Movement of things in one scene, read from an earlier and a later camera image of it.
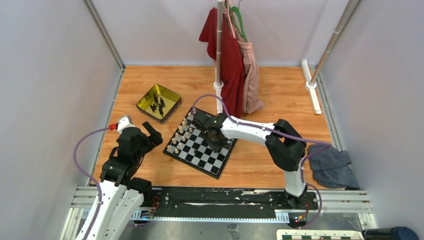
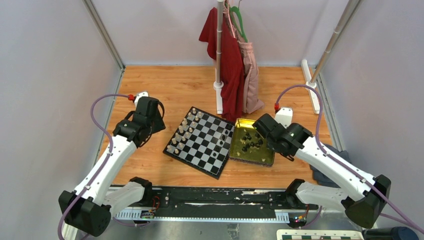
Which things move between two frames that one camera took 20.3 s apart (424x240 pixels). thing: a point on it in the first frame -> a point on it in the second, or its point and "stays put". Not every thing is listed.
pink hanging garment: [251, 104] stays put
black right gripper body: [216, 145] -> [270, 144]
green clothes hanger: [235, 8] stays put
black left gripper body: [147, 145] -> [157, 123]
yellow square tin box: [159, 103] -> [248, 144]
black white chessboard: [187, 146] stays put
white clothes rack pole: [218, 85] stays put
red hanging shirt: [233, 79] stays put
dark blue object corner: [397, 233] stays put
